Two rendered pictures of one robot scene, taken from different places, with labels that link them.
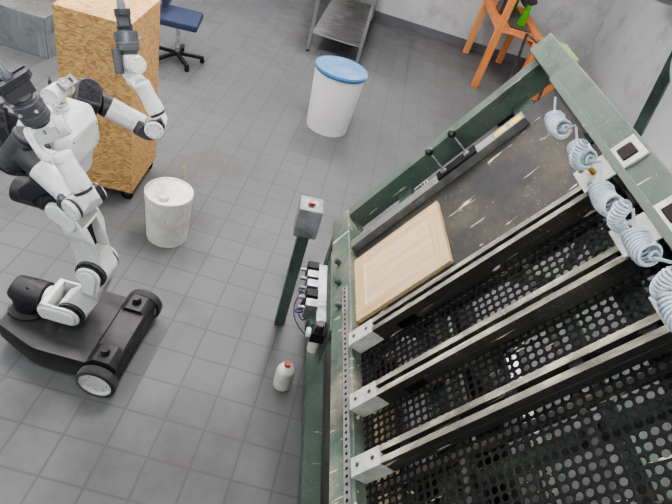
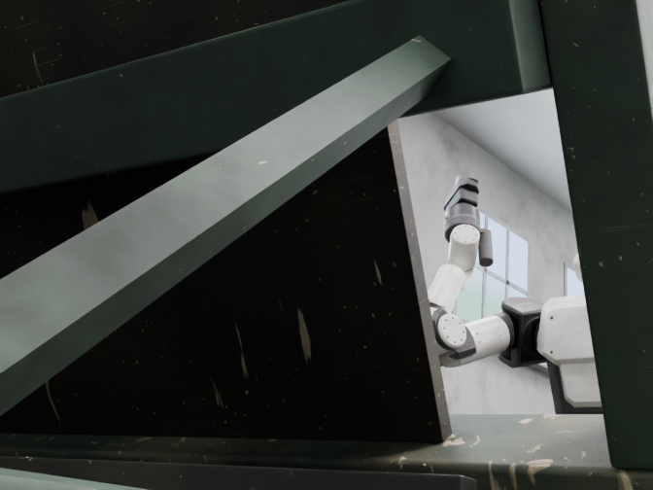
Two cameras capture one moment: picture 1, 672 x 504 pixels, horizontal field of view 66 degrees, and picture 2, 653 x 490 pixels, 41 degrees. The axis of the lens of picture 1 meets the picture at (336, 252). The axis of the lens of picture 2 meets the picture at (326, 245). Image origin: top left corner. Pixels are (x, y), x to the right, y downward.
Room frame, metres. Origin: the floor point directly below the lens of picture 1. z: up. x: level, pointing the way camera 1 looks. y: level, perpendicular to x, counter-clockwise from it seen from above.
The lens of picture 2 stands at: (2.47, -0.67, 0.78)
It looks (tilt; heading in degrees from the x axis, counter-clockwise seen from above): 19 degrees up; 135
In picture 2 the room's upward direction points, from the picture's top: 5 degrees clockwise
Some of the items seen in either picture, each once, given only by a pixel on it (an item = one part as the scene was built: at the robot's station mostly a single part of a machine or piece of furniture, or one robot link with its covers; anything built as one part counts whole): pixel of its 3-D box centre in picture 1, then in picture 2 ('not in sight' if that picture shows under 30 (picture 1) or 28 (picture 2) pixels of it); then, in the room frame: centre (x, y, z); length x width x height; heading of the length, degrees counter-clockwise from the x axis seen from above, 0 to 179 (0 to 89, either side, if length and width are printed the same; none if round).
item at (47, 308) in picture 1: (68, 302); not in sight; (1.55, 1.19, 0.28); 0.21 x 0.20 x 0.13; 94
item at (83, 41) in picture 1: (113, 99); not in sight; (2.92, 1.71, 0.63); 0.50 x 0.42 x 1.25; 8
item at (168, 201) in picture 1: (169, 206); not in sight; (2.53, 1.12, 0.24); 0.32 x 0.30 x 0.47; 4
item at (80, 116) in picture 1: (48, 138); (615, 362); (1.55, 1.18, 1.23); 0.34 x 0.30 x 0.36; 4
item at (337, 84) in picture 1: (334, 97); not in sight; (4.72, 0.49, 0.31); 0.50 x 0.50 x 0.62
